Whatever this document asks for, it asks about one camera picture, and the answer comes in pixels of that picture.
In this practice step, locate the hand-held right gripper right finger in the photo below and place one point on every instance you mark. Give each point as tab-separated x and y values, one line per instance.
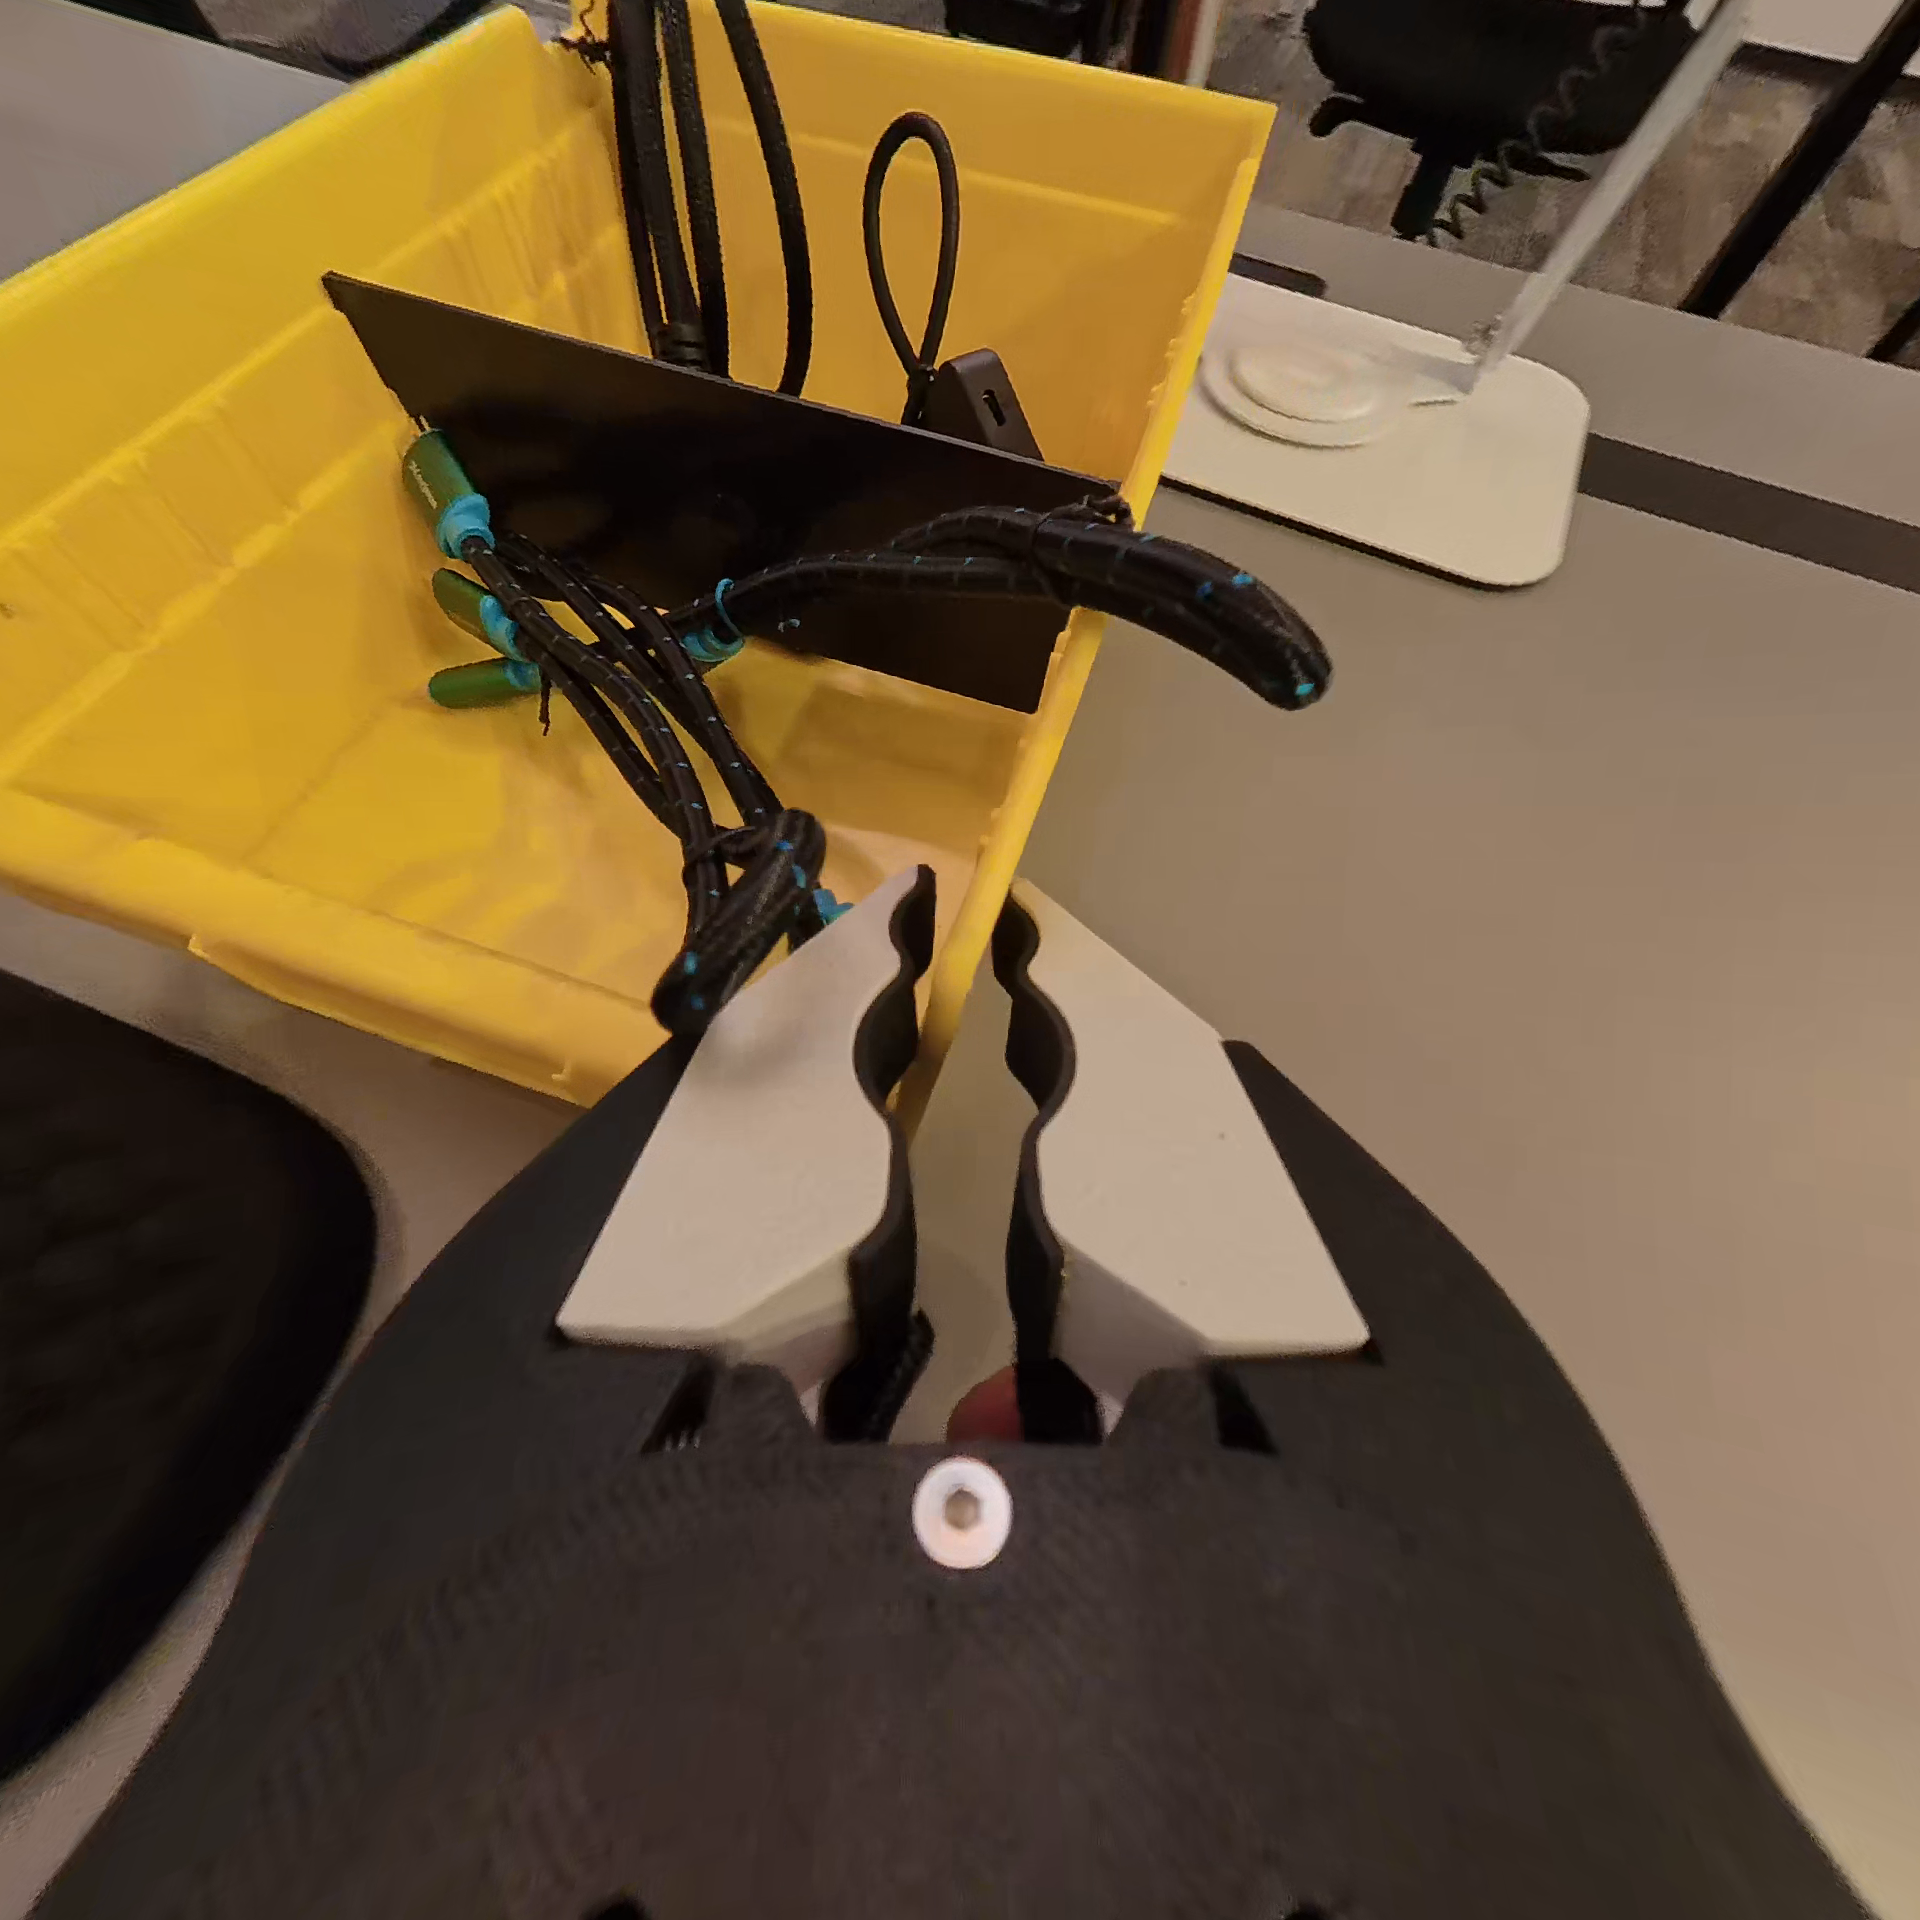
1187	1199

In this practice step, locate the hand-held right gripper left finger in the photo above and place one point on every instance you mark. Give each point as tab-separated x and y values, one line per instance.
737	1199

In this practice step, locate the yellow plastic bin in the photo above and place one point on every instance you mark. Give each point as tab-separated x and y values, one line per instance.
225	674

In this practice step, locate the black hdmi hub box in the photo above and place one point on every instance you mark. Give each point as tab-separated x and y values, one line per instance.
985	398

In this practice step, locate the black mesh object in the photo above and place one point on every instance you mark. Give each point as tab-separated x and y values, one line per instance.
152	1351

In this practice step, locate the black panel on white stand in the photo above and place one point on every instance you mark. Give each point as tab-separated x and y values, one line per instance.
1501	482

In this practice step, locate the black office chair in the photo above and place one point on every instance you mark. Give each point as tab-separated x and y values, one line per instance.
1440	60

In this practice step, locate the black tripod legs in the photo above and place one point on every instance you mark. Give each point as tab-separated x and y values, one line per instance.
1795	182

